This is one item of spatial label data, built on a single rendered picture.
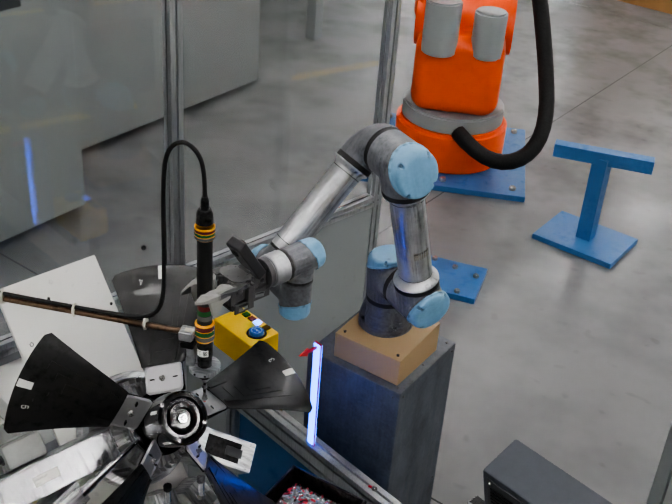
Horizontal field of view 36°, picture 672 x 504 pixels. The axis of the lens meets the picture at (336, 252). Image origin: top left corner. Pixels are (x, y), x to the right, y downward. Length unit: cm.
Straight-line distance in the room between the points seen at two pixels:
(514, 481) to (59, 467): 97
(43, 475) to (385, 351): 94
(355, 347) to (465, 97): 328
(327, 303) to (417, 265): 123
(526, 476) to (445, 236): 335
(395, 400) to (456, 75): 334
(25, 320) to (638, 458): 261
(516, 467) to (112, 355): 99
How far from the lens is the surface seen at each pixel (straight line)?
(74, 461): 233
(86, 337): 250
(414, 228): 243
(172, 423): 225
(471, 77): 581
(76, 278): 252
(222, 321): 280
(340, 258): 362
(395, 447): 284
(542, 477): 218
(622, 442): 431
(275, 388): 243
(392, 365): 270
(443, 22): 566
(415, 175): 231
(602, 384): 458
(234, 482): 240
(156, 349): 233
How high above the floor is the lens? 270
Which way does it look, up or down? 31 degrees down
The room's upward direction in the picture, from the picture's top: 5 degrees clockwise
